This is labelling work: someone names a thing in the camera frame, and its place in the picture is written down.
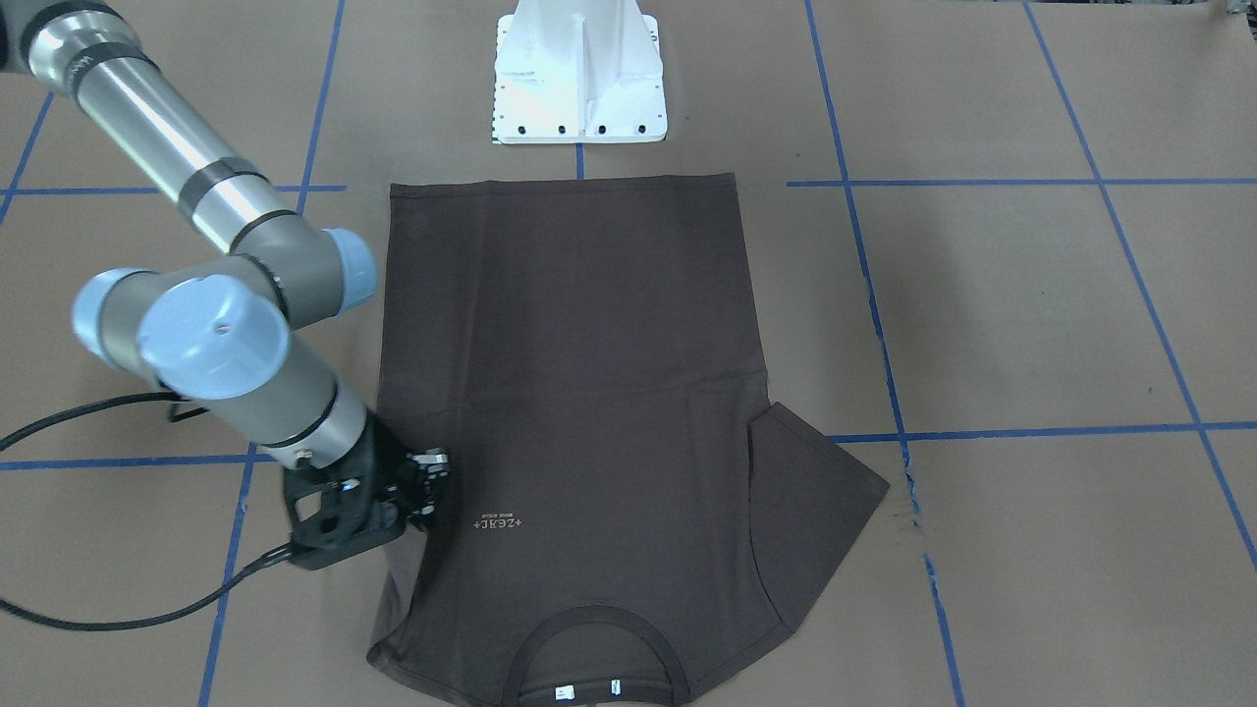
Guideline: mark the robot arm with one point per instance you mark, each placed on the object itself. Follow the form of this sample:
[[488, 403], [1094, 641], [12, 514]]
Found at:
[[224, 333]]

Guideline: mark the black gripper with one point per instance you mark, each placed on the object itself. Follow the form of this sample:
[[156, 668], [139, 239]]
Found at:
[[386, 464]]

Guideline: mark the dark brown t-shirt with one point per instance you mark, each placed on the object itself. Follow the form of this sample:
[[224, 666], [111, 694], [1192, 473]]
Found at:
[[630, 518]]

